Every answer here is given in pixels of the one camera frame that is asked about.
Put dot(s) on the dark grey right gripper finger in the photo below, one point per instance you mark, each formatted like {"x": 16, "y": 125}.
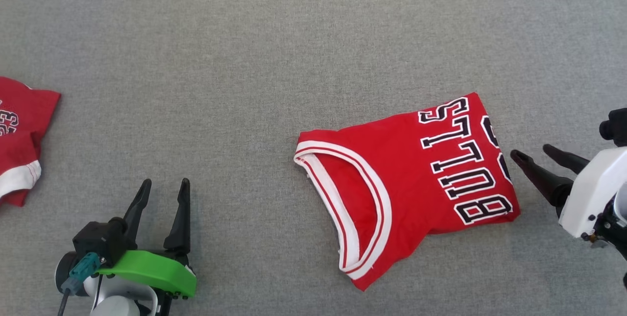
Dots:
{"x": 568, "y": 159}
{"x": 543, "y": 176}

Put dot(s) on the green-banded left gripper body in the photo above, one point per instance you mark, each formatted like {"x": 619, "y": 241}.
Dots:
{"x": 156, "y": 269}

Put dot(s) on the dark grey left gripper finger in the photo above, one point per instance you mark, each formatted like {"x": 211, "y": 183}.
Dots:
{"x": 137, "y": 208}
{"x": 181, "y": 223}

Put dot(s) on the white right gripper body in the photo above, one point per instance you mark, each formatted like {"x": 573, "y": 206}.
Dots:
{"x": 597, "y": 193}

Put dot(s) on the red Bulls basketball jersey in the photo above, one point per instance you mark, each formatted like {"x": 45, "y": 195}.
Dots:
{"x": 401, "y": 159}

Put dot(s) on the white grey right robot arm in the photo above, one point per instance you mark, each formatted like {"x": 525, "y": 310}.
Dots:
{"x": 614, "y": 230}

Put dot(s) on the red garment with white band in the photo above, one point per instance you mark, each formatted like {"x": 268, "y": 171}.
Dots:
{"x": 24, "y": 110}

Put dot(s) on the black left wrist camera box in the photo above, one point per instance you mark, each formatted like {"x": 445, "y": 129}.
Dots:
{"x": 100, "y": 240}

